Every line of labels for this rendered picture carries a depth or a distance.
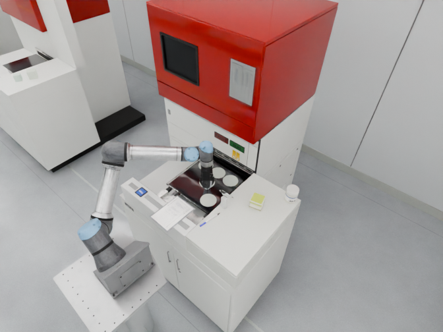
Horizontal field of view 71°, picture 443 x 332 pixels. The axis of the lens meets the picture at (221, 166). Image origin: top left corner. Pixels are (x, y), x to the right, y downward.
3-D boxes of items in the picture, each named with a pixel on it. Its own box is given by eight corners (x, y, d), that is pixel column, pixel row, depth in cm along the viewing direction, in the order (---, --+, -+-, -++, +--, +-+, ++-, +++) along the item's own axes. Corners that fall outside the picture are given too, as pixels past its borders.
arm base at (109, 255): (99, 275, 145) (87, 258, 144) (98, 268, 159) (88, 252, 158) (127, 255, 151) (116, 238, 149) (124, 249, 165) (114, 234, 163)
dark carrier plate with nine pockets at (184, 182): (205, 157, 218) (205, 156, 217) (244, 180, 202) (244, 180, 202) (169, 184, 199) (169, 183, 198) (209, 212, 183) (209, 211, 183)
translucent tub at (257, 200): (252, 198, 182) (254, 191, 178) (264, 203, 180) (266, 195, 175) (248, 207, 178) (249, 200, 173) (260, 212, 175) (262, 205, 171)
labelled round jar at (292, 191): (288, 192, 186) (291, 182, 180) (298, 199, 183) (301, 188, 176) (281, 199, 182) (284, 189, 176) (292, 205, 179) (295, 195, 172)
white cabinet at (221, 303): (192, 212, 294) (186, 147, 236) (277, 276, 250) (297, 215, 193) (138, 259, 258) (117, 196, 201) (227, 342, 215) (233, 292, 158)
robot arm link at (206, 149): (196, 140, 173) (211, 138, 174) (197, 155, 180) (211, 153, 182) (199, 149, 167) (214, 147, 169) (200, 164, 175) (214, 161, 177)
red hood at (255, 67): (227, 58, 255) (229, -25, 213) (315, 93, 218) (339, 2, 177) (157, 95, 213) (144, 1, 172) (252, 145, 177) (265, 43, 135)
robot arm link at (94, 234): (88, 257, 147) (71, 233, 145) (93, 248, 160) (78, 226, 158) (110, 242, 148) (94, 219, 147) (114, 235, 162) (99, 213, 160)
